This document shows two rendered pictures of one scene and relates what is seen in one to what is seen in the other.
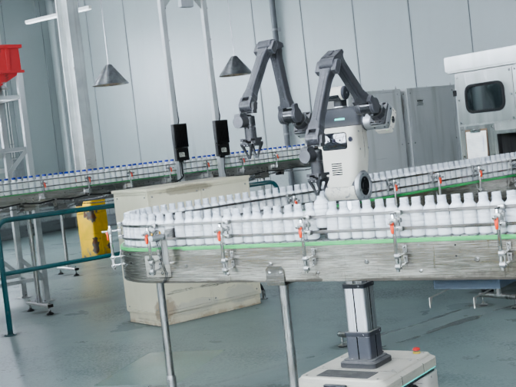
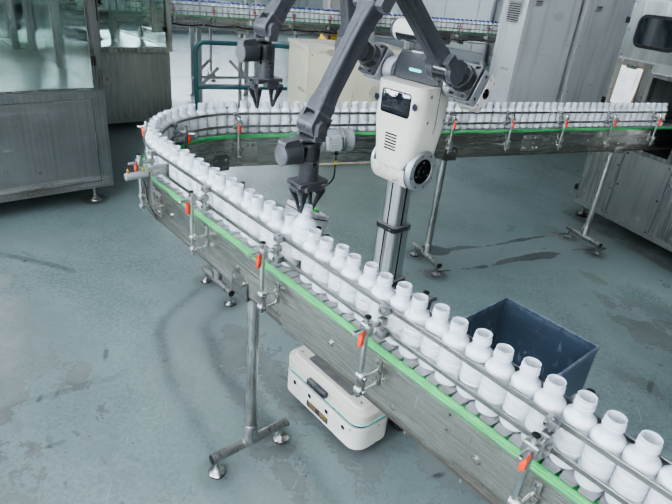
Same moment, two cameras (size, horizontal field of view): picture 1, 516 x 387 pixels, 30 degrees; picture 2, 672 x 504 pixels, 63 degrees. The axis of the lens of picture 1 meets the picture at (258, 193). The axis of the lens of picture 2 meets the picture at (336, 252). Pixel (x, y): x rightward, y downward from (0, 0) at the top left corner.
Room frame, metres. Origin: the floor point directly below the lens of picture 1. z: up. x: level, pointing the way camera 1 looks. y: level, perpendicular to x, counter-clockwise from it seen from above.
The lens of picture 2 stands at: (2.91, -0.69, 1.82)
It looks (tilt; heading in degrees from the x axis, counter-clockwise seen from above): 27 degrees down; 13
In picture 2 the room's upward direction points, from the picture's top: 6 degrees clockwise
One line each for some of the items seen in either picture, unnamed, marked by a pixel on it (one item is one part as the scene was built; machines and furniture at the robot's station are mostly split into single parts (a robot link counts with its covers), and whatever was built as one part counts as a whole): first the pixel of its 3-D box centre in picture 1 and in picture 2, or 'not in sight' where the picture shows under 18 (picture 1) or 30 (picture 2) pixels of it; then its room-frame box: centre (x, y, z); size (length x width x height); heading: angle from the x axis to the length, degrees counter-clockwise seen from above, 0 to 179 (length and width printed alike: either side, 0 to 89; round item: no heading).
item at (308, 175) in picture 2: (317, 169); (308, 172); (4.31, -0.28, 1.32); 0.10 x 0.07 x 0.07; 145
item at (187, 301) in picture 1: (187, 247); (342, 102); (8.67, 0.68, 0.59); 1.10 x 0.62 x 1.18; 127
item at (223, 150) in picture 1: (219, 139); not in sight; (10.80, 0.35, 1.55); 0.17 x 0.15 x 0.42; 127
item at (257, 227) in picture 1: (257, 224); (238, 207); (4.49, 0.02, 1.08); 0.06 x 0.06 x 0.17
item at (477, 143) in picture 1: (476, 148); (625, 85); (7.95, -1.84, 1.22); 0.23 x 0.04 x 0.32; 37
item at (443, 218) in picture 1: (443, 215); (453, 351); (3.96, -0.75, 1.08); 0.06 x 0.06 x 0.17
